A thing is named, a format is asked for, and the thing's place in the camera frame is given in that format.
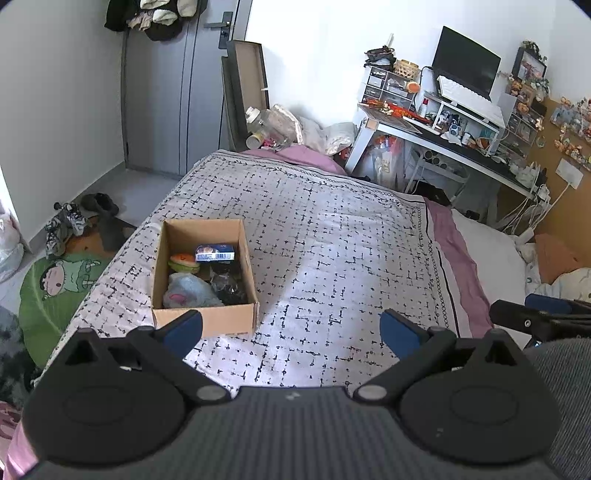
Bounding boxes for dark brown shoes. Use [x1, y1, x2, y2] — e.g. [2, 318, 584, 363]
[76, 192, 120, 217]

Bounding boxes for brown cardboard box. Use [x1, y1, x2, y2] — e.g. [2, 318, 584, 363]
[151, 218, 260, 340]

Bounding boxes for green cartoon rug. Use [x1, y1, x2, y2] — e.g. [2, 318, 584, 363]
[18, 251, 114, 370]

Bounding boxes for row of small figurines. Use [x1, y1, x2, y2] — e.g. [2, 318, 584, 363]
[549, 97, 591, 167]

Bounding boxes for clear plastic bottle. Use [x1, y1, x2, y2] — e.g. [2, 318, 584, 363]
[245, 105, 296, 144]

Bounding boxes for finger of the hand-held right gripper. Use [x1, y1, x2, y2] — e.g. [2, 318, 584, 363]
[489, 300, 552, 341]
[524, 294, 591, 319]

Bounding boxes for blue tissue packet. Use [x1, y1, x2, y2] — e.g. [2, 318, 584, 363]
[195, 244, 235, 263]

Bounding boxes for grey patterned sneakers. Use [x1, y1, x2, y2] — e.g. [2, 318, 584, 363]
[44, 202, 88, 257]

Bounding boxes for small acrylic drawers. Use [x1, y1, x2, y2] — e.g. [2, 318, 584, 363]
[503, 95, 548, 153]

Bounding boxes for tall cardboard box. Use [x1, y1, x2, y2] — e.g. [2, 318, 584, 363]
[221, 39, 269, 153]

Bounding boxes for plush hamburger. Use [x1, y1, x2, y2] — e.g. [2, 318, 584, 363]
[167, 254, 201, 275]

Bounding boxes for white wall socket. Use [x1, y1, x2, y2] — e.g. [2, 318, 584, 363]
[555, 159, 583, 189]

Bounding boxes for picture frame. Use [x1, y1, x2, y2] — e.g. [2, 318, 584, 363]
[511, 46, 548, 84]

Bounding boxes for clear plastic bag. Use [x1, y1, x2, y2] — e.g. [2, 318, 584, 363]
[163, 272, 225, 309]

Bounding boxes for black monitor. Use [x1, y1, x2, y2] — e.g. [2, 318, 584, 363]
[431, 25, 502, 100]

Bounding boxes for white patterned quilt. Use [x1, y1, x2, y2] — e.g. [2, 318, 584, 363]
[519, 242, 591, 305]

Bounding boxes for door handle lock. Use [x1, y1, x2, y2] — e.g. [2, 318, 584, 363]
[203, 11, 233, 49]

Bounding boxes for white plastic bag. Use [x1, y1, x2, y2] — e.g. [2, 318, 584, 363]
[0, 203, 25, 282]

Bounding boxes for grey fuzzy rug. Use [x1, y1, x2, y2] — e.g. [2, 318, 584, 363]
[0, 305, 42, 411]

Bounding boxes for cork board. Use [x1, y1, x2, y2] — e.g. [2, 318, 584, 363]
[496, 95, 591, 273]

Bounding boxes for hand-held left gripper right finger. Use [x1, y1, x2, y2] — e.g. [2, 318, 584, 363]
[353, 309, 532, 402]

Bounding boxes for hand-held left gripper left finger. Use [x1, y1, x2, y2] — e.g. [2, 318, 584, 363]
[51, 308, 232, 406]

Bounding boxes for white monitor riser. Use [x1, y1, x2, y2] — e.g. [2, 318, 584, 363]
[422, 92, 506, 148]

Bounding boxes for white black-patterned blanket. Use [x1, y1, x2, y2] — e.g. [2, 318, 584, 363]
[41, 151, 462, 388]

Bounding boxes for white desk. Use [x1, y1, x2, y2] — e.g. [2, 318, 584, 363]
[344, 104, 550, 229]

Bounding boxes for pink patterned cloth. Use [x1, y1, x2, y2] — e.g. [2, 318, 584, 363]
[0, 399, 38, 480]

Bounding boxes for white power strip with cables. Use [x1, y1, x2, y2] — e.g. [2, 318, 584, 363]
[501, 182, 555, 236]

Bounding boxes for orange cloth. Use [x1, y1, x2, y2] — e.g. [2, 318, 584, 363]
[533, 233, 585, 284]

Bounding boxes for dark handbag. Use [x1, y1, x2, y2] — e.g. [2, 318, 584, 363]
[364, 45, 397, 68]

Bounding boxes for black pouch with white patch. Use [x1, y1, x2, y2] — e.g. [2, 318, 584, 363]
[217, 281, 249, 305]

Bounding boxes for person's grey knit clothing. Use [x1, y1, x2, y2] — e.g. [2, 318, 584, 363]
[522, 337, 591, 480]

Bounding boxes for white pillow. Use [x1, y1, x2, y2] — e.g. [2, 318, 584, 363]
[450, 208, 532, 352]

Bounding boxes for hanging clothes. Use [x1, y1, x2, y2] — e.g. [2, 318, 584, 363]
[105, 0, 208, 42]

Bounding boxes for grey door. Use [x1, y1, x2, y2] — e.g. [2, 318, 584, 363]
[121, 0, 252, 178]

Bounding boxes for black cloth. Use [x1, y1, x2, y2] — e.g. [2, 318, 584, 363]
[416, 182, 455, 206]

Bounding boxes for plastic packets under desk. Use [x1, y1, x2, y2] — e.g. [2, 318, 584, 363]
[365, 131, 409, 178]

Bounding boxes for clear drawer organiser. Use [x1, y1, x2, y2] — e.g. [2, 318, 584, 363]
[361, 65, 416, 109]

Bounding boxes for dark grey fuzzy plush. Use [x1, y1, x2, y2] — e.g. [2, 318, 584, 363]
[210, 261, 243, 286]

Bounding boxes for pile of plastic bags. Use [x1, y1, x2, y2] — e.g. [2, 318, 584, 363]
[295, 115, 358, 158]

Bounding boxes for white keyboard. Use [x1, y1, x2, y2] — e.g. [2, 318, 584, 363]
[436, 76, 492, 104]

